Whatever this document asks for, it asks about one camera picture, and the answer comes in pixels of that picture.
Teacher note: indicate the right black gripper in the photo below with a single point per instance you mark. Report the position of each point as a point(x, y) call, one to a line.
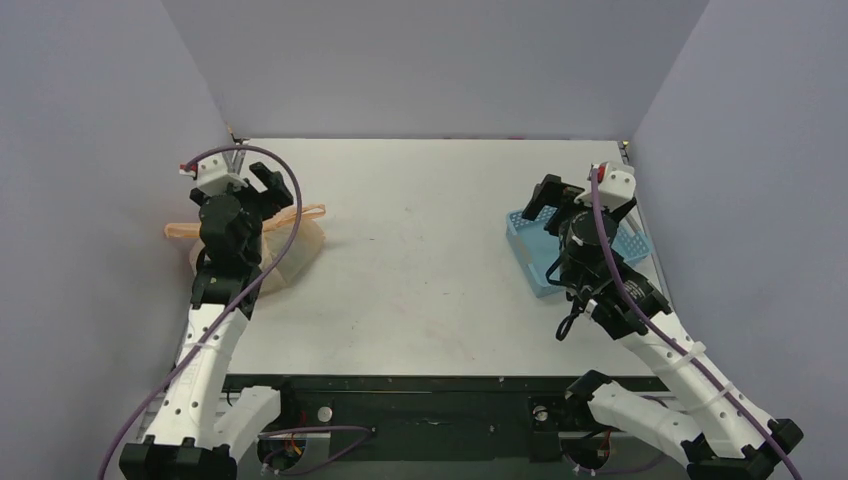
point(565, 203)

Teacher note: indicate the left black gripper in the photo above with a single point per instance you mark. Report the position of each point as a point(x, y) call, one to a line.
point(272, 183)

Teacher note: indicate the orange plastic bag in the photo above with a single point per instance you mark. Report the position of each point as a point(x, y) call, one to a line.
point(307, 244)

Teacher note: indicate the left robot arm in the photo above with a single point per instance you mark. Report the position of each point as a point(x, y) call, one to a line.
point(187, 438)

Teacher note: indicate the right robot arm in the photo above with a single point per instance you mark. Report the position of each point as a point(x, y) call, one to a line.
point(716, 432)

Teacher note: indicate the light blue plastic basket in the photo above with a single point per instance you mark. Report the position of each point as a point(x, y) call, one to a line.
point(536, 250)

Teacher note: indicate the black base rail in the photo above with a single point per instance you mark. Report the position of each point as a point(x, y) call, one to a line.
point(430, 418)

